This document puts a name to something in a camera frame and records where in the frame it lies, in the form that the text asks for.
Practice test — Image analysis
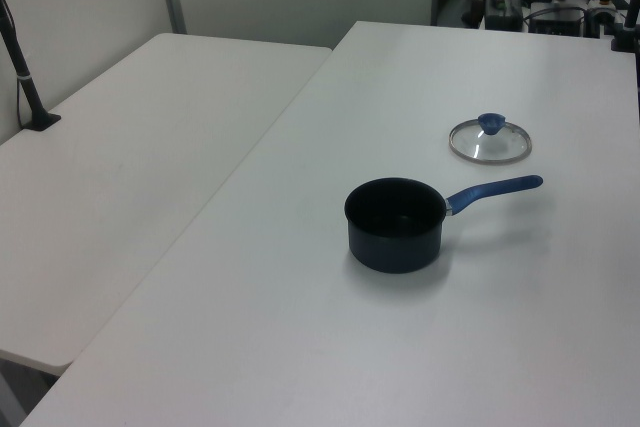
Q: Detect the glass lid with blue knob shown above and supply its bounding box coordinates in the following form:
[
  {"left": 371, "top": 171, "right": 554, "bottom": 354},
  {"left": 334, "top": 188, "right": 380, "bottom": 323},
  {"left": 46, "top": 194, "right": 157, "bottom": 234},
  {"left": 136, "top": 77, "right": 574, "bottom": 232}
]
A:
[{"left": 448, "top": 112, "right": 533, "bottom": 167}]

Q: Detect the white side table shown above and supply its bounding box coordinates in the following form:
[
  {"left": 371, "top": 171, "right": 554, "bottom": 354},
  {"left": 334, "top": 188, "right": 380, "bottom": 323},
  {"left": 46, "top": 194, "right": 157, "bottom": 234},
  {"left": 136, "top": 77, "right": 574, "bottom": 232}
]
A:
[{"left": 0, "top": 32, "right": 334, "bottom": 368}]

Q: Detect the black box with green top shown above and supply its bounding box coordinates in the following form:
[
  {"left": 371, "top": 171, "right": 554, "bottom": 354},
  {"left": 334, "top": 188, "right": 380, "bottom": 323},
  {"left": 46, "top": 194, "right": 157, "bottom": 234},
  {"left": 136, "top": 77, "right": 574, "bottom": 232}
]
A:
[{"left": 483, "top": 0, "right": 524, "bottom": 31}]

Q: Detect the black electronics box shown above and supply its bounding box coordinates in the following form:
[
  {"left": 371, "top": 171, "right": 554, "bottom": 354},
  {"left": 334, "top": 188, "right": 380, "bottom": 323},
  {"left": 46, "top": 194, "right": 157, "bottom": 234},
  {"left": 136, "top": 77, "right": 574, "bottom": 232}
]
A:
[{"left": 528, "top": 6, "right": 586, "bottom": 37}]

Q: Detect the dark saucepan with blue handle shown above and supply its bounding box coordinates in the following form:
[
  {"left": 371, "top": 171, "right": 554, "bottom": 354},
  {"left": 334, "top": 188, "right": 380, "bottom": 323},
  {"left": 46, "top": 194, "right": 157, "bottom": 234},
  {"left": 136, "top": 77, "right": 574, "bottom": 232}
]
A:
[{"left": 343, "top": 174, "right": 544, "bottom": 275}]

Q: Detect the black camera pole with clamp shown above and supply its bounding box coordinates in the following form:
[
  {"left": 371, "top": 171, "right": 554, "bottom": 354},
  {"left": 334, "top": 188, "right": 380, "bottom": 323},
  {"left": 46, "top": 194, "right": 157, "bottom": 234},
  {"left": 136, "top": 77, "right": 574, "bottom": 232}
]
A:
[
  {"left": 609, "top": 0, "right": 640, "bottom": 53},
  {"left": 0, "top": 0, "right": 62, "bottom": 133}
]

